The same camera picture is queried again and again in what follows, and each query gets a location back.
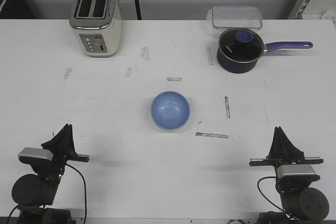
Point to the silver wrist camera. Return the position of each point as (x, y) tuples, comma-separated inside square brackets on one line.
[(295, 170), (31, 155)]

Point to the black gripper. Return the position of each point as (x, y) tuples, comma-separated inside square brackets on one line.
[(283, 149), (63, 149)]

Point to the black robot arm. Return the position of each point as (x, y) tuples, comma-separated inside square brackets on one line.
[(309, 205), (35, 193)]

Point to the cream and chrome toaster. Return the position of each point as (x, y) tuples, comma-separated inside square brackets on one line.
[(97, 26)]

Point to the green bowl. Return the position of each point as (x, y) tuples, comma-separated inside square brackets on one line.
[(169, 129)]

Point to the clear plastic food container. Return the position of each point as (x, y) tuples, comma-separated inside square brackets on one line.
[(226, 17)]

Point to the blue saucepan with handle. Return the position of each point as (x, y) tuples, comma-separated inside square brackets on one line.
[(243, 67)]

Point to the blue bowl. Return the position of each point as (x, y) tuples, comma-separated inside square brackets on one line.
[(170, 109)]

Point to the glass pot lid blue knob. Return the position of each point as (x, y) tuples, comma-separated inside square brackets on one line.
[(241, 45)]

